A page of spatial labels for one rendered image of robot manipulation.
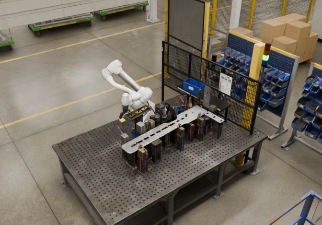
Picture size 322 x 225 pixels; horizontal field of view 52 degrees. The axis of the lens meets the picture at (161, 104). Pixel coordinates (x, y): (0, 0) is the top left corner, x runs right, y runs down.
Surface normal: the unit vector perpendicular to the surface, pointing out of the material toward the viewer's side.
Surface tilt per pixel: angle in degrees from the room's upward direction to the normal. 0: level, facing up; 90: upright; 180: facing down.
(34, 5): 90
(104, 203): 0
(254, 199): 0
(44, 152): 0
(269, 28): 90
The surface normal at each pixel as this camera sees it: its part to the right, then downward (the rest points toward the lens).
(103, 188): 0.00, -0.84
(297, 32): -0.85, 0.29
